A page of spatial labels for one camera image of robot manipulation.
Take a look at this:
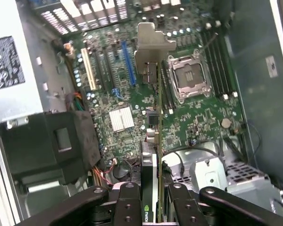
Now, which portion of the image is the white expansion slot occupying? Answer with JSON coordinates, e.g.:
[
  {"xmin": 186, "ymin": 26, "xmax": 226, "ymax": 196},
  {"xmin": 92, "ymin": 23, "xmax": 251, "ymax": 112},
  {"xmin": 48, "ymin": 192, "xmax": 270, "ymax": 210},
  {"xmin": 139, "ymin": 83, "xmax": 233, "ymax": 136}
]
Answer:
[{"xmin": 81, "ymin": 48, "xmax": 97, "ymax": 91}]

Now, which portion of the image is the white power connector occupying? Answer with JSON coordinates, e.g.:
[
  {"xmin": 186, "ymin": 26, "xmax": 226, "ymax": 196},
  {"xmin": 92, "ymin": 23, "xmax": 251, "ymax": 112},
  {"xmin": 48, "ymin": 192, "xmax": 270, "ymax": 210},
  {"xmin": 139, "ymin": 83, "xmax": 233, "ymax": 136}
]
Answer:
[{"xmin": 64, "ymin": 42, "xmax": 75, "ymax": 59}]

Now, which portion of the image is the black fan shroud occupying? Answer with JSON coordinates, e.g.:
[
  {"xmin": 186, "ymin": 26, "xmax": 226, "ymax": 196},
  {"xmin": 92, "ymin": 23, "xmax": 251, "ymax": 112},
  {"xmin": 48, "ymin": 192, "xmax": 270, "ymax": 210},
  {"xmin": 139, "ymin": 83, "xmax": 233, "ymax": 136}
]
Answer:
[{"xmin": 0, "ymin": 110, "xmax": 102, "ymax": 186}]

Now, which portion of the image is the coloured power wire bundle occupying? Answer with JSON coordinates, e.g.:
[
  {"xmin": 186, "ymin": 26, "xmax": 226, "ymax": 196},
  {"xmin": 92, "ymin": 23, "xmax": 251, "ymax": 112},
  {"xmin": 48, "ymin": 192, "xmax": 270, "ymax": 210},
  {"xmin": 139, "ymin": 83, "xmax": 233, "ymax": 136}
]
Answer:
[{"xmin": 65, "ymin": 92, "xmax": 87, "ymax": 111}]

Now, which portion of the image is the dark grey PC case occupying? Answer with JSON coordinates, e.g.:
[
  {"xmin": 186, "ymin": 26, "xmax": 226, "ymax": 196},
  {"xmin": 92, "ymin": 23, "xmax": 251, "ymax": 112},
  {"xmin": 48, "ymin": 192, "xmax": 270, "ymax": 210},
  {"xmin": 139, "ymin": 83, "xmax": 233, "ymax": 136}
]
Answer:
[{"xmin": 0, "ymin": 0, "xmax": 283, "ymax": 226}]

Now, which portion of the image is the green motherboard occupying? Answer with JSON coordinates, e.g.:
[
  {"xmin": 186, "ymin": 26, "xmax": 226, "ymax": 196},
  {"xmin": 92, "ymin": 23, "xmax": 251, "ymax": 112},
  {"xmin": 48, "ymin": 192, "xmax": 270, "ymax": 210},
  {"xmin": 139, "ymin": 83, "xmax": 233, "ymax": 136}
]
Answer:
[{"xmin": 61, "ymin": 0, "xmax": 248, "ymax": 186}]

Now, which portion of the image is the blue expansion slot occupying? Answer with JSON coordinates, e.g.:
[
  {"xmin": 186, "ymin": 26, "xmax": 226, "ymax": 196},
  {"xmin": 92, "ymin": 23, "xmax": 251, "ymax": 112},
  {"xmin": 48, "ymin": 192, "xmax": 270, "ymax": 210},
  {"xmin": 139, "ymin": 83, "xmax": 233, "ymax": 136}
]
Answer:
[{"xmin": 120, "ymin": 40, "xmax": 137, "ymax": 87}]

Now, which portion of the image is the grey metal drive cage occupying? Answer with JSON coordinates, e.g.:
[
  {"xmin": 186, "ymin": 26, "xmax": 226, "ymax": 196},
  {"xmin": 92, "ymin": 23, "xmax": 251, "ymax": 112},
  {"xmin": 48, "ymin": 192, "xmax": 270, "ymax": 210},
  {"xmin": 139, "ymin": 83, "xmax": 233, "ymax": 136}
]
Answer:
[{"xmin": 165, "ymin": 148, "xmax": 283, "ymax": 219}]

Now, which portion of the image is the black RAM slot row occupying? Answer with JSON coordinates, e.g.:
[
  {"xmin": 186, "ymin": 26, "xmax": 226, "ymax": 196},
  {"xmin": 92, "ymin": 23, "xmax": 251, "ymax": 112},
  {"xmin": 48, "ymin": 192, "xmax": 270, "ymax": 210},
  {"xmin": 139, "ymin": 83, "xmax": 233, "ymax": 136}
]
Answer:
[{"xmin": 199, "ymin": 22, "xmax": 239, "ymax": 99}]

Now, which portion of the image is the metal CPU socket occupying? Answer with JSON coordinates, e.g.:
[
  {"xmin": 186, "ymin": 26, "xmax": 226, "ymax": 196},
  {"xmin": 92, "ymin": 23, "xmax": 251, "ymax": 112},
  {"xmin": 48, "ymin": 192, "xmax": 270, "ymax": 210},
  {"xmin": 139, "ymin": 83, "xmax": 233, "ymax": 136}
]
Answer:
[{"xmin": 167, "ymin": 49, "xmax": 213, "ymax": 104}]

